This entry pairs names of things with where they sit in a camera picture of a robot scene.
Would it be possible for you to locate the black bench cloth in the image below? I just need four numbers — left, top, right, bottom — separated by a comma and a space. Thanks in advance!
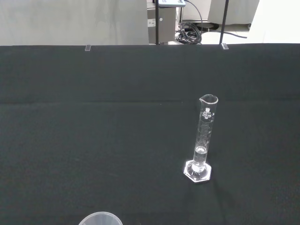
0, 43, 300, 225

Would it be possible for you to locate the grey metal cabinet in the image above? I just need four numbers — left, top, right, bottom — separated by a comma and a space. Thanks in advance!
147, 6, 176, 45

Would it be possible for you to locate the black tripod leg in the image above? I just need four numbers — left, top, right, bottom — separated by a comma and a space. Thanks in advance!
154, 0, 161, 45
219, 0, 230, 45

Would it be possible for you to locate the grey device box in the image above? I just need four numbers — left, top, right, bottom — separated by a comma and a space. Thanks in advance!
158, 0, 187, 8

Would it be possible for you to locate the clear plastic funnel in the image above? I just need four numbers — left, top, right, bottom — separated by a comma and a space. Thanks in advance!
78, 211, 123, 225

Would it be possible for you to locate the black cable bundle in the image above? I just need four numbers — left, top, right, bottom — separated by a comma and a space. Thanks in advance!
174, 0, 248, 45

